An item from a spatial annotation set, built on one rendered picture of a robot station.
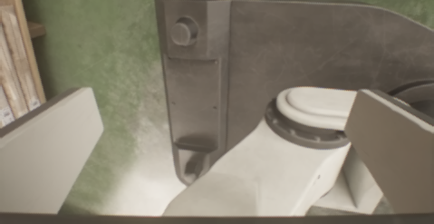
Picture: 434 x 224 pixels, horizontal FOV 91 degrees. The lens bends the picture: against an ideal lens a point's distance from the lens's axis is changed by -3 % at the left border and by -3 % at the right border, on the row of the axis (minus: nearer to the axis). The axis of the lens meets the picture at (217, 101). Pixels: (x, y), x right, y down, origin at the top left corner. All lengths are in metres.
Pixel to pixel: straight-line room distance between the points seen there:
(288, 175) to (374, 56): 0.30
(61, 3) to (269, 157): 0.75
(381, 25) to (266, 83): 0.23
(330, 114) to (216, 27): 0.24
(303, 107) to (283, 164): 0.09
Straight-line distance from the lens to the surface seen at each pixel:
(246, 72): 0.48
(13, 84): 0.88
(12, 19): 0.85
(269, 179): 0.29
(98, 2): 0.78
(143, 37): 0.72
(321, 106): 0.36
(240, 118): 0.54
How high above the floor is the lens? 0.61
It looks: 58 degrees down
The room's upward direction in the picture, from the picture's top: 158 degrees counter-clockwise
